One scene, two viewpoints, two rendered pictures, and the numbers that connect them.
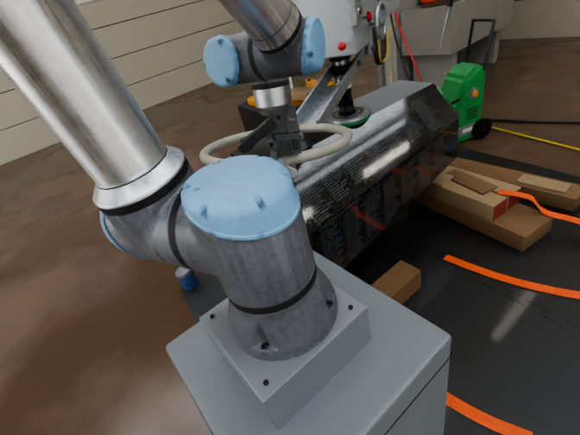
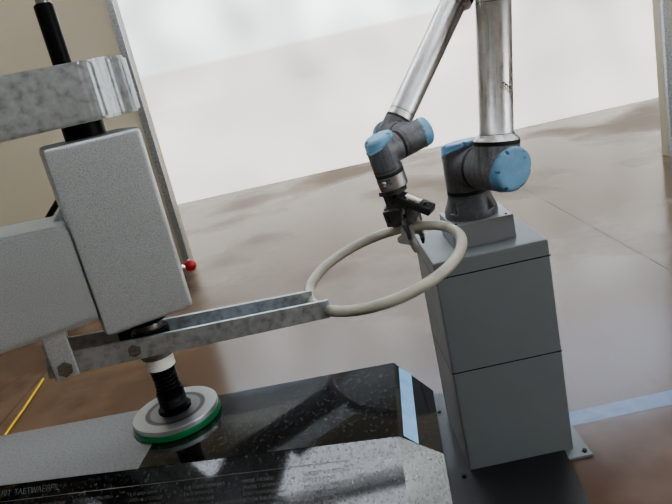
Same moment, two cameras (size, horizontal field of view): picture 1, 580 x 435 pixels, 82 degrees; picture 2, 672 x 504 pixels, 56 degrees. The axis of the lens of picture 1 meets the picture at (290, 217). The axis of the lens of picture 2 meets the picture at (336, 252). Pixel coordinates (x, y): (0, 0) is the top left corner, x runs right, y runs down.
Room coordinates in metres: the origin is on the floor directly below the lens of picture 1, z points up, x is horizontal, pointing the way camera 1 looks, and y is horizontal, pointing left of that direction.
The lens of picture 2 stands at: (2.56, 0.75, 1.56)
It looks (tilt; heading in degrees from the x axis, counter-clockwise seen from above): 17 degrees down; 211
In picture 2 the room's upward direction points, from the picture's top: 13 degrees counter-clockwise
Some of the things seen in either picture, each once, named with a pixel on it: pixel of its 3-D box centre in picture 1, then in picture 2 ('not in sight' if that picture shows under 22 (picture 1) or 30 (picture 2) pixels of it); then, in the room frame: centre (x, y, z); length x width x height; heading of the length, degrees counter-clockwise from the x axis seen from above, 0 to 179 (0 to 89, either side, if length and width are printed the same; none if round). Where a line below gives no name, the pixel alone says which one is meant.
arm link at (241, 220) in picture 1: (248, 226); (465, 163); (0.41, 0.06, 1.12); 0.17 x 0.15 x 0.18; 54
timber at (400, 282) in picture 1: (392, 290); not in sight; (1.10, -0.39, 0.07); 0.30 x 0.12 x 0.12; 119
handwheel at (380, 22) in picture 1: (372, 22); not in sight; (1.60, -0.57, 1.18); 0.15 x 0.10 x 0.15; 145
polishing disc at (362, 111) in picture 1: (347, 114); (176, 410); (1.58, -0.40, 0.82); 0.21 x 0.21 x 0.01
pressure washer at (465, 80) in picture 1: (462, 85); not in sight; (2.58, -1.60, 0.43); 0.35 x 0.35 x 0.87; 9
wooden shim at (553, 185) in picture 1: (543, 183); not in sight; (1.54, -1.50, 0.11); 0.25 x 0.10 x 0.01; 30
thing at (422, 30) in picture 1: (457, 36); not in sight; (4.21, -2.51, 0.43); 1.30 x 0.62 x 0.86; 120
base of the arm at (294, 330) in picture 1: (276, 291); (469, 200); (0.40, 0.05, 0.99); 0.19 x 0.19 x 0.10
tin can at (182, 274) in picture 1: (186, 277); not in sight; (1.61, 0.71, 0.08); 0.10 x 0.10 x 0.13
